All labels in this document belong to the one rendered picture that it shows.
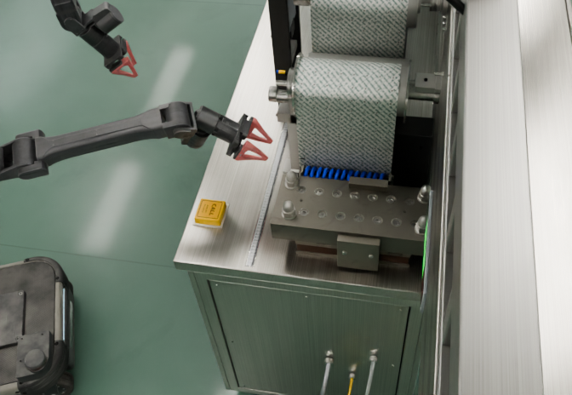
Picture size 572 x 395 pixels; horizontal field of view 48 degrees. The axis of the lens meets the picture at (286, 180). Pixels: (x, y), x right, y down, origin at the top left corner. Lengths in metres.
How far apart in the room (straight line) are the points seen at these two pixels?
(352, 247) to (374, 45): 0.52
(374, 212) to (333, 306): 0.29
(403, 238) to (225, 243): 0.47
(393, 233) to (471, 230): 0.77
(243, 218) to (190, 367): 0.95
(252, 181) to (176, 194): 1.24
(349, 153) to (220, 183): 0.41
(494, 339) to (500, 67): 0.43
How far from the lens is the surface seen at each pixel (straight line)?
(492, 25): 1.07
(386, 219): 1.56
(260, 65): 2.19
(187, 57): 3.75
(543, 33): 1.44
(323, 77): 1.49
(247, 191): 1.80
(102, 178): 3.21
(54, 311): 2.54
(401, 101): 1.49
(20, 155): 1.67
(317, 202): 1.59
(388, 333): 1.81
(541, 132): 1.22
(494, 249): 0.77
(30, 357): 2.38
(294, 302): 1.74
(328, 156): 1.63
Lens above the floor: 2.27
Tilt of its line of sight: 49 degrees down
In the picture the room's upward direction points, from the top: 6 degrees counter-clockwise
